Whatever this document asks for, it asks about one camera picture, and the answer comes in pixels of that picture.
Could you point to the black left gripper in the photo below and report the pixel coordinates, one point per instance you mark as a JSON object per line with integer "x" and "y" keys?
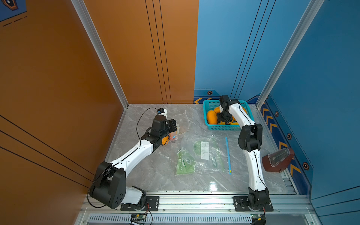
{"x": 171, "y": 123}

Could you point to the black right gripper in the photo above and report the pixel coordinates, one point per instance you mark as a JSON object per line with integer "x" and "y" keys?
{"x": 219, "y": 118}

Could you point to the red pink mango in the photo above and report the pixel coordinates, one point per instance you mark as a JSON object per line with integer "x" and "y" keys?
{"x": 180, "y": 131}

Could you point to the clear zip-top bag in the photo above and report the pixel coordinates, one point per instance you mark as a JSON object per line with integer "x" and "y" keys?
{"x": 182, "y": 120}

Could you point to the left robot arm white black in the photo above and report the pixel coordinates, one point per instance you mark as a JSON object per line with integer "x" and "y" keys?
{"x": 109, "y": 185}

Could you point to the blue zipper clear bag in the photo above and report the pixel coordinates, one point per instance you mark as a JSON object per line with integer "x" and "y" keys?
{"x": 219, "y": 164}

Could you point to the clear labelled zip bag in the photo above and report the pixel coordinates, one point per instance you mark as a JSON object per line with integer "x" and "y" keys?
{"x": 205, "y": 150}

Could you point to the green printed zip bag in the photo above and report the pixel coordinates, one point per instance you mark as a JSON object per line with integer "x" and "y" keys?
{"x": 186, "y": 163}

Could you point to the teal plastic basket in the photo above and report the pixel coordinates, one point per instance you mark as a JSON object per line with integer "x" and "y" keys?
{"x": 210, "y": 107}

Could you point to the brown wedge stand clear plate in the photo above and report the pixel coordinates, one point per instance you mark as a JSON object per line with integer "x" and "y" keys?
{"x": 278, "y": 161}

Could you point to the green circuit board left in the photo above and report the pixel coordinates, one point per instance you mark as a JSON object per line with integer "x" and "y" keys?
{"x": 138, "y": 219}

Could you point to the right circuit board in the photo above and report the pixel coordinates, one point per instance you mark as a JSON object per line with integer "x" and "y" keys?
{"x": 259, "y": 220}

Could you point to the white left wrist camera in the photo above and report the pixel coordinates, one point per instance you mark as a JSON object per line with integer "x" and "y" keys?
{"x": 162, "y": 111}

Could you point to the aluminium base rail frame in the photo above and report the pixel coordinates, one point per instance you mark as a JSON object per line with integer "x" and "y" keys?
{"x": 205, "y": 208}

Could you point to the aluminium corner post left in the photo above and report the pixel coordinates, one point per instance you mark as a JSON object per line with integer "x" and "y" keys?
{"x": 95, "y": 39}

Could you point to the aluminium corner post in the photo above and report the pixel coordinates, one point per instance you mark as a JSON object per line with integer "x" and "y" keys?
{"x": 298, "y": 34}
{"x": 95, "y": 39}

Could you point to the aluminium corner post right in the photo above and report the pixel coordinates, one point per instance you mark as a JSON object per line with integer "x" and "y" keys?
{"x": 298, "y": 34}

